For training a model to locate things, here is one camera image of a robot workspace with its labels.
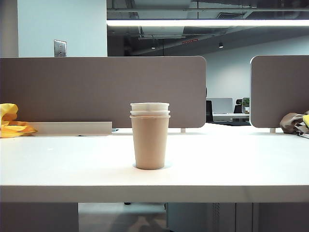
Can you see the grey under-desk cabinet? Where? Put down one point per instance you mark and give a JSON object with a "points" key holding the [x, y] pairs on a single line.
{"points": [[193, 217]]}

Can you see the white paper cup blue stripe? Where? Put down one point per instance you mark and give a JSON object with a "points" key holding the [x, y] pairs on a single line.
{"points": [[149, 107], [149, 112]]}

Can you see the small yellow object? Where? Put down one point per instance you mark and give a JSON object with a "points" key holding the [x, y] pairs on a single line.
{"points": [[306, 120]]}

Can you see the white background desk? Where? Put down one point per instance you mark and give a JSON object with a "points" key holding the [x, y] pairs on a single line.
{"points": [[231, 116]]}

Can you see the dark chair behind partition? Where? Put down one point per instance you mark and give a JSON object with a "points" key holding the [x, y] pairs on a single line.
{"points": [[209, 111]]}

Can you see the black ceiling spot lamp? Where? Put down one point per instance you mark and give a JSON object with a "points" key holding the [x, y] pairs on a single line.
{"points": [[220, 45]]}

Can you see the grey desk side panel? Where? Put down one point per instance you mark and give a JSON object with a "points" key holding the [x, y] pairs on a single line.
{"points": [[38, 217], [282, 217]]}

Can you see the red LED ceiling sign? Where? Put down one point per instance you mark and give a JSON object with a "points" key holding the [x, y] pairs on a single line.
{"points": [[190, 41]]}

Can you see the metal wall switch plate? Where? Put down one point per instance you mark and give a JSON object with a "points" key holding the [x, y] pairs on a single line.
{"points": [[60, 48]]}

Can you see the yellow cloth bag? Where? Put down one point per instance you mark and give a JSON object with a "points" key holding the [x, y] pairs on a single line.
{"points": [[9, 128]]}

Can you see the black office chair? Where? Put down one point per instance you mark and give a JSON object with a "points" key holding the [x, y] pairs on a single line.
{"points": [[238, 107]]}

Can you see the green potted plant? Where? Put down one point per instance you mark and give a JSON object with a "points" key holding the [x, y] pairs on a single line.
{"points": [[246, 103]]}

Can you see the grey-brown fabric bag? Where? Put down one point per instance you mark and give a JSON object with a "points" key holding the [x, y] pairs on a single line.
{"points": [[289, 122]]}

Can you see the linear ceiling light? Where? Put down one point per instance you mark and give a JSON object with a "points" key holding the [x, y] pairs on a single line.
{"points": [[205, 22]]}

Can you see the white background desk screen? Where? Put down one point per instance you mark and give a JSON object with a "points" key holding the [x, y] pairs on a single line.
{"points": [[220, 105]]}

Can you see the wide grey desk partition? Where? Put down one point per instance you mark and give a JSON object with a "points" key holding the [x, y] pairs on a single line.
{"points": [[72, 91]]}

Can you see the brown paper cup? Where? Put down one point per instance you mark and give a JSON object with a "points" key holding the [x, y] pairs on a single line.
{"points": [[150, 142]]}

